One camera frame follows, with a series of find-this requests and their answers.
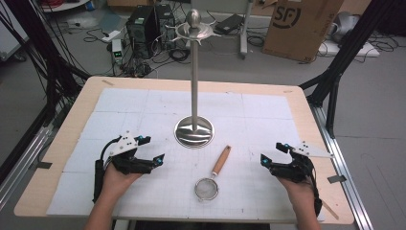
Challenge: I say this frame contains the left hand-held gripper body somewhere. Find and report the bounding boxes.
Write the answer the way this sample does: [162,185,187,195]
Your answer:
[108,130,155,175]

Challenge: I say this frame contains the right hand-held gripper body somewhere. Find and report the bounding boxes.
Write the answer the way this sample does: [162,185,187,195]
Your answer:
[270,141,335,184]

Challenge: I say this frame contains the person's right hand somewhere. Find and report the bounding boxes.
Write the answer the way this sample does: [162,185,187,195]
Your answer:
[277,176,317,211]

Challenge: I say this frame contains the person's left hand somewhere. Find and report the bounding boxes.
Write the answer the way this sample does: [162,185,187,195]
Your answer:
[101,162,144,201]

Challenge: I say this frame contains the white grid mat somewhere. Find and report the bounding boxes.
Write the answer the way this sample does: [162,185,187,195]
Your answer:
[46,87,327,223]

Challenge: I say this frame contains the tan tape strip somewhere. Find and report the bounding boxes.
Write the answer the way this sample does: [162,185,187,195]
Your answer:
[320,198,340,221]

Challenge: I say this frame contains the silver metal utensil stand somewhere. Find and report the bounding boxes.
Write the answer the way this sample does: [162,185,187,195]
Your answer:
[166,9,222,150]

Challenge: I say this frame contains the white device with green light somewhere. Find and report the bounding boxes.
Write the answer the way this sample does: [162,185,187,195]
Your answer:
[111,38,124,65]

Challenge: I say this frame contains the black computer tower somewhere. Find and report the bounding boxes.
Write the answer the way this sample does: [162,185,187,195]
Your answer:
[125,5,161,60]
[155,3,177,51]

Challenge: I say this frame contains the white power strip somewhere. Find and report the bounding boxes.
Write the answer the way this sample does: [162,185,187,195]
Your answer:
[101,29,123,44]

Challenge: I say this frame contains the brown cardboard box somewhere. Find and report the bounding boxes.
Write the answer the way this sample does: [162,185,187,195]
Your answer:
[261,0,345,63]

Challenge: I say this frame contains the white flat board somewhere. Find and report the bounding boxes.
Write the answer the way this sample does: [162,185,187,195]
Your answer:
[317,39,381,58]

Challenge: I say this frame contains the white stand pole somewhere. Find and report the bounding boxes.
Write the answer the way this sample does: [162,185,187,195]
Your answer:
[237,0,257,60]

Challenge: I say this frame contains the black flat device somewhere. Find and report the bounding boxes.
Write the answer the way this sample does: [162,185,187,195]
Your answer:
[214,12,244,35]

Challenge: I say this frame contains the grey rounded appliance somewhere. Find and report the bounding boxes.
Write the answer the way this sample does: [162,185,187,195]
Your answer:
[329,11,361,44]

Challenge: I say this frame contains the white round table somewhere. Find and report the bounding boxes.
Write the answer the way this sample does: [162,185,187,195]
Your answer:
[37,0,92,13]

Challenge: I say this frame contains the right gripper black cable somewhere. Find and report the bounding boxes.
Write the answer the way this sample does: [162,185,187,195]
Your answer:
[306,161,324,219]

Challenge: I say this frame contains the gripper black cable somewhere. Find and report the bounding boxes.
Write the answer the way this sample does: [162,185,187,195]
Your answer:
[92,136,122,204]
[306,161,324,219]

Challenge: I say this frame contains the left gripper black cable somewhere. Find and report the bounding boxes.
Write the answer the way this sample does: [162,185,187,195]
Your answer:
[92,136,122,204]

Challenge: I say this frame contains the wooden-handled mesh strainer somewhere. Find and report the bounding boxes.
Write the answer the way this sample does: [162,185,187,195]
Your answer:
[193,145,233,202]

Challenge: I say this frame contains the aluminium rail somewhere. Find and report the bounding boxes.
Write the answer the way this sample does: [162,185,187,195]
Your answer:
[0,124,56,210]
[309,104,375,230]

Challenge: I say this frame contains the black coiled cable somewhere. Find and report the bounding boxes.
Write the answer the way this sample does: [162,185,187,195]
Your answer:
[168,47,192,63]

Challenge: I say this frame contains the black frame struts with cables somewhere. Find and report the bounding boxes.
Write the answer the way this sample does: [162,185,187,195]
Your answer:
[0,0,93,129]

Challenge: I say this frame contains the black floor cable bundle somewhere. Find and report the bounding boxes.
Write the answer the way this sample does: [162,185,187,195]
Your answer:
[366,29,400,55]

